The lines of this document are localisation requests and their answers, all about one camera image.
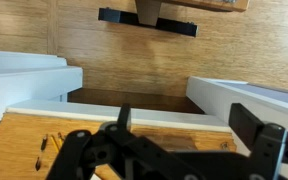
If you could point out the wooden furniture leg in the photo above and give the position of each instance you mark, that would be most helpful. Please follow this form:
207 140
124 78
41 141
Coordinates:
148 11

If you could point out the black furniture base bar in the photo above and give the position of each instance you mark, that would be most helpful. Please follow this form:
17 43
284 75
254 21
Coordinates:
177 28

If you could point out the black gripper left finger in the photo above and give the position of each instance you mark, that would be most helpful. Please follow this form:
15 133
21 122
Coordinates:
124 116

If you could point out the wooden shelf white trim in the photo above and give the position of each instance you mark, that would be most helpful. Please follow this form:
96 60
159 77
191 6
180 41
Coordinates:
17 143

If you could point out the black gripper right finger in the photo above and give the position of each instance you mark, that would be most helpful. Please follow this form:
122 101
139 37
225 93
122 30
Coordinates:
245 126

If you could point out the wooden furniture top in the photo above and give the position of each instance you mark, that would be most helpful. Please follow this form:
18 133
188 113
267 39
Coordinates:
210 4

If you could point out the white door dark stripe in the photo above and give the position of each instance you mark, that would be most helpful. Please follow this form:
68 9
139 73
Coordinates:
24 86

